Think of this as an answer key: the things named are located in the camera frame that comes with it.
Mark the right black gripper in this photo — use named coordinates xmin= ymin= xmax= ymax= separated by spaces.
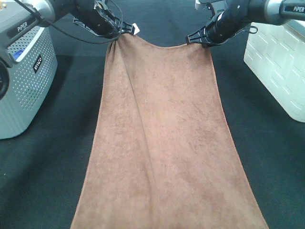
xmin=186 ymin=25 xmax=229 ymax=47

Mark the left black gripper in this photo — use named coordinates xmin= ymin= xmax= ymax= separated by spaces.
xmin=73 ymin=17 xmax=134 ymax=39

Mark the brown terry towel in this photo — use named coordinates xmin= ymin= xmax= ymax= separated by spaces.
xmin=71 ymin=34 xmax=268 ymax=229

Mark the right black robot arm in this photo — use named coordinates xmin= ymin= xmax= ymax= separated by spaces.
xmin=186 ymin=0 xmax=305 ymax=47

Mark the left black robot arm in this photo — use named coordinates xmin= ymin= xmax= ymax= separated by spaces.
xmin=0 ymin=0 xmax=140 ymax=97

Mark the white woven storage box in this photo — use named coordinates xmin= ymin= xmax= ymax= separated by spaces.
xmin=244 ymin=20 xmax=305 ymax=122

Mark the grey perforated laundry basket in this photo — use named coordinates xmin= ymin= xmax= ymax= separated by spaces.
xmin=0 ymin=26 xmax=58 ymax=139

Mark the blue cloth in basket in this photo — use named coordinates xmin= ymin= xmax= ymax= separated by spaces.
xmin=12 ymin=50 xmax=24 ymax=60

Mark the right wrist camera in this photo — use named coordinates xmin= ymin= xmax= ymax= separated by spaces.
xmin=195 ymin=0 xmax=213 ymax=10

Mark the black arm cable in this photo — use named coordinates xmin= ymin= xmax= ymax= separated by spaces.
xmin=14 ymin=0 xmax=123 ymax=45

